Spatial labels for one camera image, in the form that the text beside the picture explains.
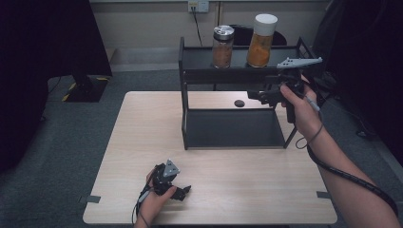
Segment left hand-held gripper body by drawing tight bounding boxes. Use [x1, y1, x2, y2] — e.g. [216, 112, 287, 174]
[150, 159, 182, 196]

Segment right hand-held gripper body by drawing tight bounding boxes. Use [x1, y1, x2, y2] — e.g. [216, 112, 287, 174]
[276, 56, 324, 124]

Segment black two-tier metal rack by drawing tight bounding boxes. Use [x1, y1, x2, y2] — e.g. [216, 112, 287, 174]
[178, 36, 317, 151]

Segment orange powder jar white lid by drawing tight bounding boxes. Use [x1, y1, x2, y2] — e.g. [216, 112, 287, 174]
[245, 12, 279, 68]

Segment spice jar with silver lid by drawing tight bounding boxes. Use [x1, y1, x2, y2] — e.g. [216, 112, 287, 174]
[211, 25, 236, 69]

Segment person's left hand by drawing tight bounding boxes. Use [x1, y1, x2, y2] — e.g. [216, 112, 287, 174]
[136, 170, 178, 224]

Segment person's right hand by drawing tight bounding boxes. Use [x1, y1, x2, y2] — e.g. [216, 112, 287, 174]
[279, 75, 325, 141]

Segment black wrist band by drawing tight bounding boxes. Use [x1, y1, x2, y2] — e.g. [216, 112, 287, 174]
[295, 121, 325, 151]

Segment black chair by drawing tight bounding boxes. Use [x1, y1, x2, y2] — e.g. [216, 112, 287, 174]
[228, 24, 288, 92]

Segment dark curtain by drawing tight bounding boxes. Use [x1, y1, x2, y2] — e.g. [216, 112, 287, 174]
[0, 0, 114, 175]
[326, 0, 403, 158]

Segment black stand base yellow stripes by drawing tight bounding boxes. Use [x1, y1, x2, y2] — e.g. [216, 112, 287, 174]
[61, 74, 110, 104]

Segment left hand-held gripper cable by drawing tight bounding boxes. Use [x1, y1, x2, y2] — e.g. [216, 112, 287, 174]
[131, 184, 154, 227]

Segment hand-held gripper cable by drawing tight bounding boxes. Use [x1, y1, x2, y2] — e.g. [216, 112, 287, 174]
[303, 94, 399, 218]
[131, 184, 154, 227]

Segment black power cable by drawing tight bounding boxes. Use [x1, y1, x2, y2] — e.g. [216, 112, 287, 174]
[191, 5, 204, 48]

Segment white wall outlet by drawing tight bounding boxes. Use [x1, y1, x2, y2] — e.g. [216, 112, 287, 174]
[187, 0, 210, 13]

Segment right hand-held gripper cable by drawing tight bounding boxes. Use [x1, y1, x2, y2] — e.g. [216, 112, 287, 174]
[303, 94, 399, 218]

